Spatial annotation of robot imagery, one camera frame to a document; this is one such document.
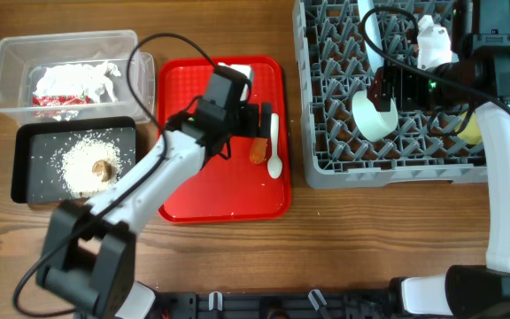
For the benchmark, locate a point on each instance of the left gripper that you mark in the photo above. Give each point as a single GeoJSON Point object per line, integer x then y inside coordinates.
{"type": "Point", "coordinates": [252, 125]}

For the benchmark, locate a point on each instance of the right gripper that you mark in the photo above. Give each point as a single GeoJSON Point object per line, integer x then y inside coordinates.
{"type": "Point", "coordinates": [384, 89]}

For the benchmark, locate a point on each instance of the light green bowl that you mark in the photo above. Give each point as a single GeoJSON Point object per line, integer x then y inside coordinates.
{"type": "Point", "coordinates": [373, 125]}

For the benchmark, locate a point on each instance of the orange carrot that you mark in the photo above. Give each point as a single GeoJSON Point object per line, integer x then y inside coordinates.
{"type": "Point", "coordinates": [258, 150]}

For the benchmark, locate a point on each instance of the large light blue plate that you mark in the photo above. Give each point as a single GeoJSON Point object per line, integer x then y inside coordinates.
{"type": "Point", "coordinates": [372, 30]}

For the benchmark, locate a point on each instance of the white spoon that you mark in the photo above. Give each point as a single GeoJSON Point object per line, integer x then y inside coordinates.
{"type": "Point", "coordinates": [274, 164]}

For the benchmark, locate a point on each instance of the yellow cup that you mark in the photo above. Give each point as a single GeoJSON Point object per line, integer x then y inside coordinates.
{"type": "Point", "coordinates": [471, 133]}

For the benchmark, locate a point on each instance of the brown mushroom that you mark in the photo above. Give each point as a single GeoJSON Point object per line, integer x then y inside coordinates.
{"type": "Point", "coordinates": [102, 169]}

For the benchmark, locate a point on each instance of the white tissue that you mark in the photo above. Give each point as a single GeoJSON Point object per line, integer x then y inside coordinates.
{"type": "Point", "coordinates": [79, 80]}

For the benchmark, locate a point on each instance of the white rice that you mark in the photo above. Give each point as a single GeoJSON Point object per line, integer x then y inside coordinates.
{"type": "Point", "coordinates": [75, 167]}

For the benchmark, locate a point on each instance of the red snack wrapper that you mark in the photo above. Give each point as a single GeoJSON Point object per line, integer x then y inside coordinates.
{"type": "Point", "coordinates": [44, 101]}

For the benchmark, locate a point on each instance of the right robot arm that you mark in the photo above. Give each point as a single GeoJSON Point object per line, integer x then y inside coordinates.
{"type": "Point", "coordinates": [481, 78]}

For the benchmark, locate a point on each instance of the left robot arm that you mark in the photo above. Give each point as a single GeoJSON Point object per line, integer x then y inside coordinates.
{"type": "Point", "coordinates": [88, 257]}

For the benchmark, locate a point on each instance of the grey dishwasher rack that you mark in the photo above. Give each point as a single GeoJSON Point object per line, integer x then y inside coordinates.
{"type": "Point", "coordinates": [333, 64]}

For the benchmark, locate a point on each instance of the red serving tray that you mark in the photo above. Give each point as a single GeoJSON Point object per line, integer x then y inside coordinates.
{"type": "Point", "coordinates": [231, 190]}

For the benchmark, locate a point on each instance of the clear plastic bin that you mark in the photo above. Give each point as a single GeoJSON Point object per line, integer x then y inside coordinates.
{"type": "Point", "coordinates": [24, 59]}

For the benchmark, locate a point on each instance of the black tray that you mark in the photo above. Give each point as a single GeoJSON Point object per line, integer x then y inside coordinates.
{"type": "Point", "coordinates": [35, 178]}

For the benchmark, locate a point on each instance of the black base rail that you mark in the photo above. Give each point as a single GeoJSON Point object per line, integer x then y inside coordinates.
{"type": "Point", "coordinates": [315, 304]}

